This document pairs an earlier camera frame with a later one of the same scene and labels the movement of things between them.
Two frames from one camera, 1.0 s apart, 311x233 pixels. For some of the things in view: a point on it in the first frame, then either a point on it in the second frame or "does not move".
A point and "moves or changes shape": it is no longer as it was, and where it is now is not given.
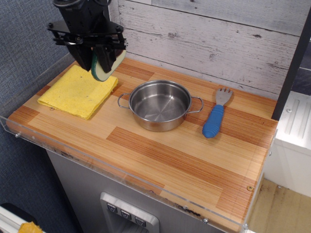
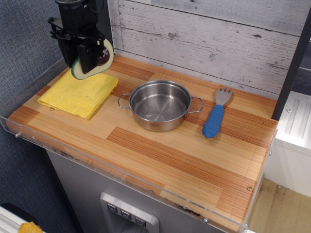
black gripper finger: [107, 56] -> [88, 57]
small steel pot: [160, 105] does not move
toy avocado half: [97, 70] moves or changes shape
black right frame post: [289, 80] does not move
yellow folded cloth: [75, 92] does not move
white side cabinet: [289, 163] does not move
